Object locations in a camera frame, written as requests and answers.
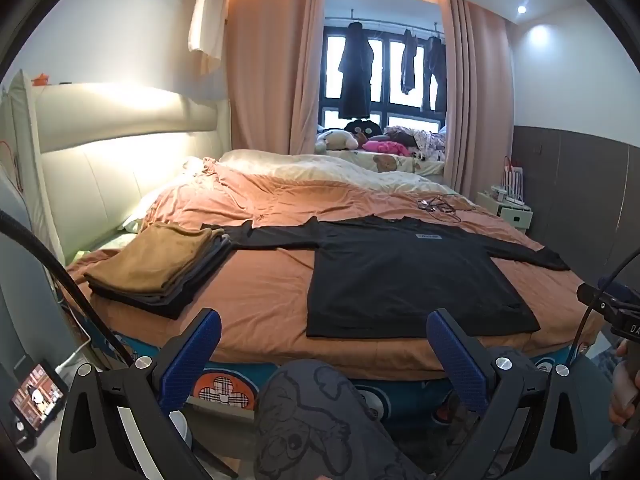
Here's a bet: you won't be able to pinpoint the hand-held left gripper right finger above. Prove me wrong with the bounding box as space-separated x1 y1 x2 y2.
426 308 596 480

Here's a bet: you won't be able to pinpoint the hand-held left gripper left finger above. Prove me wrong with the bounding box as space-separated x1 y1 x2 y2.
57 307 223 480

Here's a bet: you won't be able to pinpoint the black long-sleeve shirt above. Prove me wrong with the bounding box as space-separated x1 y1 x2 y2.
200 214 572 338

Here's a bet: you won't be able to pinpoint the person's right hand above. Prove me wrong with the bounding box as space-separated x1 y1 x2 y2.
609 340 640 431

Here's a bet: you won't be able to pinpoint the brown folded garment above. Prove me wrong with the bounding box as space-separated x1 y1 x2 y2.
84 223 213 297

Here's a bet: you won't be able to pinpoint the orange blanket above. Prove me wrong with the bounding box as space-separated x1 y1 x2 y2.
65 162 606 376

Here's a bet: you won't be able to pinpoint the grey folded garment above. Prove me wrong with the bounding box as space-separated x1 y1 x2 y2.
162 232 233 307

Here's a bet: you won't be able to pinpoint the white nightstand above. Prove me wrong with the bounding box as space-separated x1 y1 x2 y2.
475 190 533 233

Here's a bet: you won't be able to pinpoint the person's leg in printed pants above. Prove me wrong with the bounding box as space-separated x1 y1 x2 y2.
252 359 436 480

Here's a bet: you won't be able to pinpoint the tablet with lit screen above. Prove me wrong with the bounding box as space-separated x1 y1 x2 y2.
9 359 68 451

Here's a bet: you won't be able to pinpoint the bear-print pillow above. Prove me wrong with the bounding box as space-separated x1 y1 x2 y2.
350 150 446 176

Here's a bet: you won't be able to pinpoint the cream padded headboard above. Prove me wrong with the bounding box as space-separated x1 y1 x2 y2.
0 70 231 266

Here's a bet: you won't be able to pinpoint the floral cloth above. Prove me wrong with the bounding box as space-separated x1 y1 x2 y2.
382 125 448 161

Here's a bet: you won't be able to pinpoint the pink cloth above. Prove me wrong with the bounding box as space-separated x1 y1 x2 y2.
362 139 410 157

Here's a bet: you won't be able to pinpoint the cream duvet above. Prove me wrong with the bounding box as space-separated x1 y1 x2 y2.
182 149 476 211

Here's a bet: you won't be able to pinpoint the black plush toy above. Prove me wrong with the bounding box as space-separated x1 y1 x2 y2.
344 119 383 150

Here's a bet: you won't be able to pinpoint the white plush toy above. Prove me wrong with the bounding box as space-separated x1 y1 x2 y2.
316 129 358 153

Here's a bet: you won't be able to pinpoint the pink curtain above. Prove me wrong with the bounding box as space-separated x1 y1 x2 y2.
440 0 516 193
226 0 326 156

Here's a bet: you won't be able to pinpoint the hanging dark narrow garment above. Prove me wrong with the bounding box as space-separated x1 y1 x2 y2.
400 29 418 95

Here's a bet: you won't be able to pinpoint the hanging black coat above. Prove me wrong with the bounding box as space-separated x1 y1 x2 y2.
338 22 375 118

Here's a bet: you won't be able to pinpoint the black-framed window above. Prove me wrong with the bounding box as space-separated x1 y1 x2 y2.
320 25 448 136

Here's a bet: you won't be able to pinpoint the hanging white shirt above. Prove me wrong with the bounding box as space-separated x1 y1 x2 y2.
187 0 230 73

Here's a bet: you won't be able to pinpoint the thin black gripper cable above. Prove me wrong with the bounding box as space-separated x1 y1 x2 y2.
572 255 633 361

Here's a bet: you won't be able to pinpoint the white charging cable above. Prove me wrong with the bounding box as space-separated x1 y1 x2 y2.
55 305 93 376

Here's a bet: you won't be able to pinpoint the thick black gripper cable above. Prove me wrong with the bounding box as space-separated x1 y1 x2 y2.
0 210 138 368

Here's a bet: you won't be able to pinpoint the thin black cables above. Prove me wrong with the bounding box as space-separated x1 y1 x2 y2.
417 195 463 223

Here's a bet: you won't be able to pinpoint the white wire rack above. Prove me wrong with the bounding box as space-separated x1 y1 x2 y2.
502 157 526 206

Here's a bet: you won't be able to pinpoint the metal clothes rail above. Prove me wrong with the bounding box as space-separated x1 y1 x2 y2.
325 18 446 29

